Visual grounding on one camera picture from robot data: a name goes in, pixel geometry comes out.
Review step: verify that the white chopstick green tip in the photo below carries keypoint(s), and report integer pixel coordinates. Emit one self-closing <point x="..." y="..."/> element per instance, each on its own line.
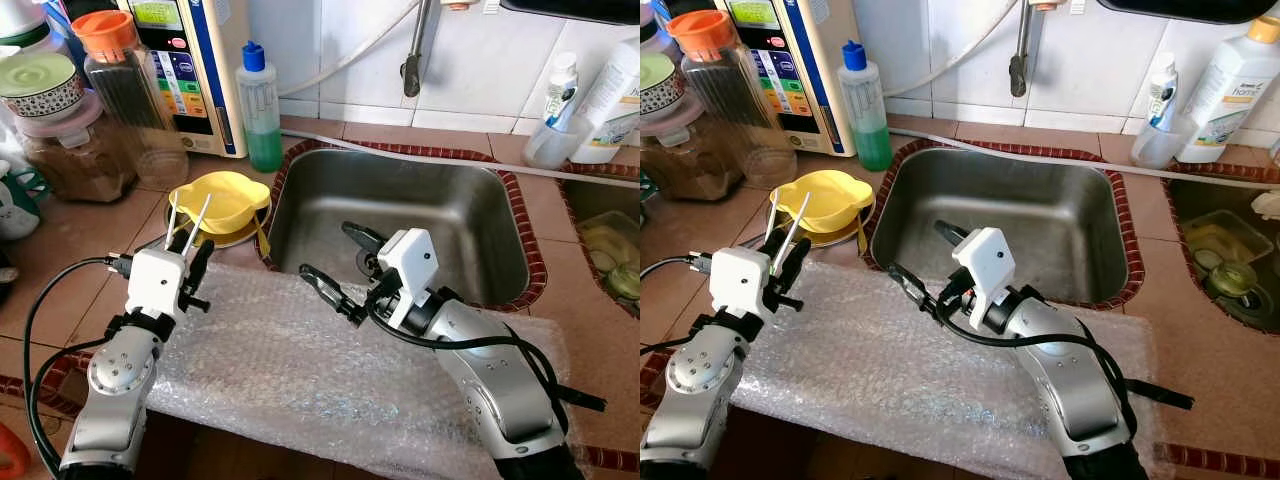
<point x="800" y="215"/>
<point x="202" y="215"/>
<point x="170" y="222"/>
<point x="771" y="218"/>

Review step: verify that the yellow plastic bowl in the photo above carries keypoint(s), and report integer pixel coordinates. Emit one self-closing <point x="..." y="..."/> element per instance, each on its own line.
<point x="830" y="200"/>
<point x="225" y="200"/>

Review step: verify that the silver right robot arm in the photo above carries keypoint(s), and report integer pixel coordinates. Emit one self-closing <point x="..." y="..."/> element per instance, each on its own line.
<point x="500" y="390"/>
<point x="1080" y="390"/>

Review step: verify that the steel sink basin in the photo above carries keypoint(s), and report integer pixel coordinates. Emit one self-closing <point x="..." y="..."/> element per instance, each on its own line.
<point x="1030" y="200"/>
<point x="430" y="200"/>

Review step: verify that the small clear glass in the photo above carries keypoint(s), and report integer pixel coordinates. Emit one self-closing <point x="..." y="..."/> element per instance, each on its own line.
<point x="768" y="163"/>
<point x="165" y="165"/>

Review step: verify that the clear bubble wrap sheet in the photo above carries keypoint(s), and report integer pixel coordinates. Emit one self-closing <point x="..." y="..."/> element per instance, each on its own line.
<point x="300" y="380"/>
<point x="880" y="380"/>

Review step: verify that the clear jar brown contents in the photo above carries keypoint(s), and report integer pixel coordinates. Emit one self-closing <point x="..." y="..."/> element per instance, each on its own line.
<point x="675" y="170"/>
<point x="80" y="170"/>

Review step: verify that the green soap bottle blue cap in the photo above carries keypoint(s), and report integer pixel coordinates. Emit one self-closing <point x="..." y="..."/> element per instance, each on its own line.
<point x="872" y="140"/>
<point x="262" y="140"/>

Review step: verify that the thin white counter tube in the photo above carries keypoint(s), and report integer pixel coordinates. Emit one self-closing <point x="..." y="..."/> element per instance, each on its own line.
<point x="480" y="161"/>
<point x="1100" y="156"/>

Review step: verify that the clear jar orange lid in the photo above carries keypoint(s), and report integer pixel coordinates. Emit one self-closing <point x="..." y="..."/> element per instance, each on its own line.
<point x="730" y="100"/>
<point x="125" y="100"/>

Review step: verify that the round glass jar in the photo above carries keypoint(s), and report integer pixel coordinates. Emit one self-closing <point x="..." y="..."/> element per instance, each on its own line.
<point x="1235" y="280"/>
<point x="625" y="282"/>

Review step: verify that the beige water purifier machine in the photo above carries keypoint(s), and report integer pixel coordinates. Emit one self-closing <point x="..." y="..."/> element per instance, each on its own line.
<point x="190" y="80"/>
<point x="790" y="80"/>

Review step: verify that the clear plastic container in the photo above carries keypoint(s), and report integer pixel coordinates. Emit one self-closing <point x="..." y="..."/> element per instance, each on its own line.
<point x="1230" y="235"/>
<point x="610" y="250"/>

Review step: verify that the white green bunny mug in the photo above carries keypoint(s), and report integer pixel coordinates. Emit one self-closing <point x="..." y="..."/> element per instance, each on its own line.
<point x="18" y="205"/>

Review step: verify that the steel faucet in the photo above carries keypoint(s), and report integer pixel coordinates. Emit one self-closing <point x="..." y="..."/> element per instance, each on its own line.
<point x="1020" y="60"/>
<point x="415" y="60"/>

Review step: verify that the steel sink holding dishes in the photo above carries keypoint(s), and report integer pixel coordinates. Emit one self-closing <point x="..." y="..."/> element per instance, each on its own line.
<point x="1195" y="200"/>
<point x="590" y="200"/>

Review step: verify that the patterned bowl green lid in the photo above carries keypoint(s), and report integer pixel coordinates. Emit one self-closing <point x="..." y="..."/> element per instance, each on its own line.
<point x="40" y="80"/>
<point x="660" y="85"/>

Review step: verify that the clear plastic cup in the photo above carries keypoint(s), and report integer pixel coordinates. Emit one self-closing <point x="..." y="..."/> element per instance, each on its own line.
<point x="550" y="150"/>
<point x="1160" y="150"/>

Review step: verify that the large white detergent bottle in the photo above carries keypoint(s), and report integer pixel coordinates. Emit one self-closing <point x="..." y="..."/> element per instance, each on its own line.
<point x="610" y="110"/>
<point x="1230" y="100"/>

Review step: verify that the black flat stick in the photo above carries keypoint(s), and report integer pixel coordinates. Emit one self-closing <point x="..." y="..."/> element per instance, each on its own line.
<point x="580" y="397"/>
<point x="1165" y="395"/>

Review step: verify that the orange plastic stool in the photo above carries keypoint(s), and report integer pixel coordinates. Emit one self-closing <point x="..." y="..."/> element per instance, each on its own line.
<point x="10" y="455"/>

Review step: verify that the small white blue bottle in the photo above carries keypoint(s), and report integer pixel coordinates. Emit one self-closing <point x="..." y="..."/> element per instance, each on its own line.
<point x="1162" y="95"/>
<point x="560" y="95"/>

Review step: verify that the white bottle green band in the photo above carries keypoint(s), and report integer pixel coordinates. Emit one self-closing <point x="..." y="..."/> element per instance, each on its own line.
<point x="22" y="20"/>

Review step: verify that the black hanging pan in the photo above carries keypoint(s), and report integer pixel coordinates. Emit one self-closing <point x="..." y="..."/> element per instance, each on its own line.
<point x="1190" y="10"/>
<point x="570" y="10"/>

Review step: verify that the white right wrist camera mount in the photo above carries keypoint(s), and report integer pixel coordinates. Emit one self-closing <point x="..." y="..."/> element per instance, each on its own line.
<point x="985" y="262"/>
<point x="410" y="262"/>

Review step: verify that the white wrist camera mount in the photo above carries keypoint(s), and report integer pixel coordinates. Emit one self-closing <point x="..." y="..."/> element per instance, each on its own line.
<point x="410" y="262"/>
<point x="155" y="280"/>
<point x="738" y="280"/>
<point x="985" y="262"/>

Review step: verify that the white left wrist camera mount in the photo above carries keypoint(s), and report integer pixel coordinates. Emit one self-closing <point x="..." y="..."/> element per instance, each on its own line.
<point x="155" y="280"/>
<point x="738" y="280"/>

